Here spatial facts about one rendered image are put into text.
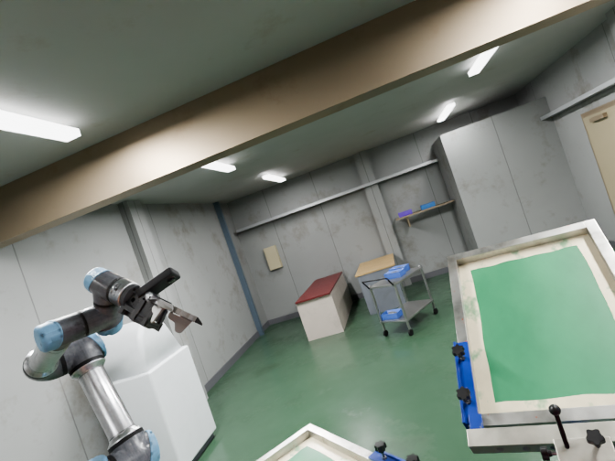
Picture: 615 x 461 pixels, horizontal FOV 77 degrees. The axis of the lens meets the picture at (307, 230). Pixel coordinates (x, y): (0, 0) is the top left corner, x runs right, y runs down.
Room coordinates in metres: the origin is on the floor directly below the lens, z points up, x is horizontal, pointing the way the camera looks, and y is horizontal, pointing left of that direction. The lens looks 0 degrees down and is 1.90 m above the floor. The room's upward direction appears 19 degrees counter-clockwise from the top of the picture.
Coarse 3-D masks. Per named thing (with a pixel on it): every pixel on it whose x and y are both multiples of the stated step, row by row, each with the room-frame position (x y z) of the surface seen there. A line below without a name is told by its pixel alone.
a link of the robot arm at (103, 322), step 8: (88, 312) 1.08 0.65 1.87; (96, 312) 1.09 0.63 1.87; (104, 312) 1.09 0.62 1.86; (112, 312) 1.10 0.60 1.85; (88, 320) 1.06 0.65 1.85; (96, 320) 1.08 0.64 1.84; (104, 320) 1.10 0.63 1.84; (112, 320) 1.11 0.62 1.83; (120, 320) 1.14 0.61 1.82; (96, 328) 1.08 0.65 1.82; (104, 328) 1.11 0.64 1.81; (112, 328) 1.12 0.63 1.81; (120, 328) 1.15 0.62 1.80
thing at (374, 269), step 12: (360, 264) 8.36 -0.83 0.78; (372, 264) 7.73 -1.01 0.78; (384, 264) 7.23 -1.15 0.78; (360, 276) 7.12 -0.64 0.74; (372, 276) 7.08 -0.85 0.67; (384, 288) 7.05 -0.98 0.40; (372, 300) 7.11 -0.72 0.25; (384, 300) 7.07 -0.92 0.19; (396, 300) 7.02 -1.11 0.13; (372, 312) 7.12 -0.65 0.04
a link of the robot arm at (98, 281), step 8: (96, 272) 1.09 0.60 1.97; (104, 272) 1.09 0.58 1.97; (112, 272) 1.11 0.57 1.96; (88, 280) 1.08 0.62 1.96; (96, 280) 1.07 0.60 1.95; (104, 280) 1.07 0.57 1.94; (112, 280) 1.06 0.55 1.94; (88, 288) 1.08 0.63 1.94; (96, 288) 1.07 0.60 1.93; (104, 288) 1.06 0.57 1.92; (96, 296) 1.08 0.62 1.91; (104, 296) 1.06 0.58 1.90; (96, 304) 1.09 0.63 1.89; (104, 304) 1.09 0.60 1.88; (112, 304) 1.10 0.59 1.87
